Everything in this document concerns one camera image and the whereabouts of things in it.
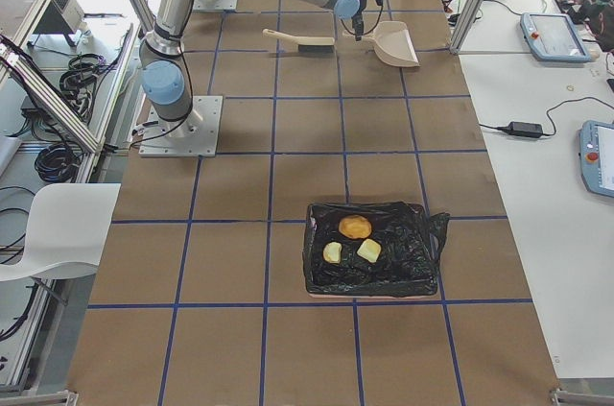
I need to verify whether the beige plastic dustpan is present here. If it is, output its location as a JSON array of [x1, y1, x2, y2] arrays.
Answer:
[[358, 20, 420, 68]]

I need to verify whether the beige hand brush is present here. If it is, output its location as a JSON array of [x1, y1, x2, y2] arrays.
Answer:
[[262, 28, 335, 54]]

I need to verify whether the round brown bread roll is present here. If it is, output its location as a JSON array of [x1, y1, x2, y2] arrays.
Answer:
[[338, 215, 372, 240]]

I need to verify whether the orange bread chunk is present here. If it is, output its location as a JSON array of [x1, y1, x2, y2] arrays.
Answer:
[[357, 238, 382, 264]]

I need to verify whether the pale yellow bread piece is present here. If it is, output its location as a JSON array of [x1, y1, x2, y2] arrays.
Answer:
[[322, 242, 342, 264]]

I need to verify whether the pink bin with black bag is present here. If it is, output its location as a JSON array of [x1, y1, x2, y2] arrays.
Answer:
[[302, 202, 450, 298]]

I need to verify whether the black power brick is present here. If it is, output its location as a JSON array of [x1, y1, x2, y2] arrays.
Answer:
[[508, 121, 544, 138]]

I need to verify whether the blue teach pendant far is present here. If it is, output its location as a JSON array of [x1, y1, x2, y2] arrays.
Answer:
[[520, 12, 592, 63]]

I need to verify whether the blue teach pendant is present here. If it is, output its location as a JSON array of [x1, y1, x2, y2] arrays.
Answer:
[[520, 12, 592, 63], [579, 120, 613, 198]]

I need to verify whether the blue teach pendant near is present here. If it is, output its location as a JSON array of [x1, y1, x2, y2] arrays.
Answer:
[[579, 120, 613, 198]]

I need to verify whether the white plastic chair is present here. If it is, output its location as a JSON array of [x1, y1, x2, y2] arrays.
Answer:
[[1, 183, 121, 281]]

